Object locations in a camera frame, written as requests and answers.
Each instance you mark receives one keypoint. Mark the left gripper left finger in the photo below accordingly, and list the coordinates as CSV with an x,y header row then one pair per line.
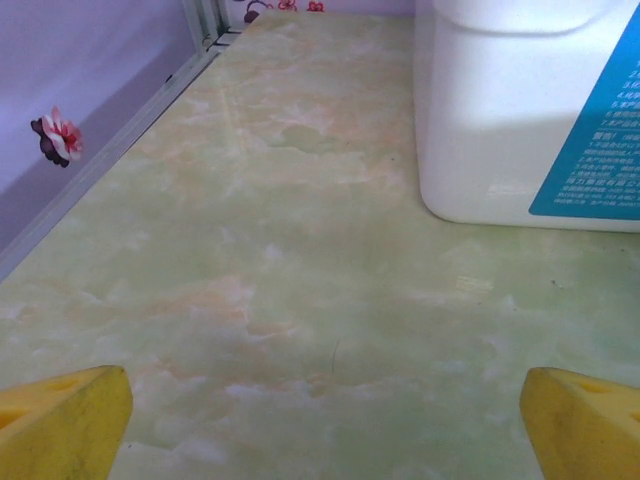
x,y
60,430

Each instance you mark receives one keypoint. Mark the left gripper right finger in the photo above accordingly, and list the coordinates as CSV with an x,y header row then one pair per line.
x,y
585,430

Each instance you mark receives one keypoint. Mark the blue lidded white storage box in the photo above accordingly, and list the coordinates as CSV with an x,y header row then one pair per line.
x,y
490,115

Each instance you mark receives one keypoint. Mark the aluminium side rail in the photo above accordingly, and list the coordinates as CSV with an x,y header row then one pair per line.
x,y
115,150

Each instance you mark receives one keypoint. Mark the aluminium corner post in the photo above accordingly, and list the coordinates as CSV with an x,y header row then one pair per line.
x,y
205,20

